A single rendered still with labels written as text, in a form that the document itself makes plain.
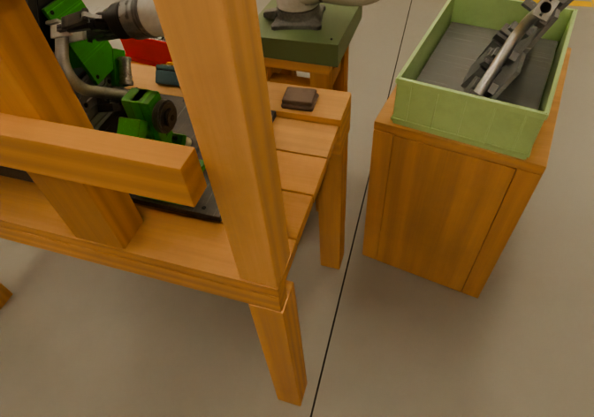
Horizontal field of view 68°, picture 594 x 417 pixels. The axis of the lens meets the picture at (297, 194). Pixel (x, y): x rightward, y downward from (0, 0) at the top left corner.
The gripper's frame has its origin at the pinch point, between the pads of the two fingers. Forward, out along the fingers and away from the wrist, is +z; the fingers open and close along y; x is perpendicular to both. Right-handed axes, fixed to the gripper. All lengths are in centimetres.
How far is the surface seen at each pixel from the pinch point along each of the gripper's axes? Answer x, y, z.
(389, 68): -43, -227, -20
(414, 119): 15, -69, -67
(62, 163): 32.1, 21.6, -26.9
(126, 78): 6.5, -18.6, 1.2
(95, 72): 6.4, -11.0, 4.5
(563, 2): -15, -72, -107
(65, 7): -7.6, -2.7, 4.5
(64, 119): 24.1, 17.3, -21.7
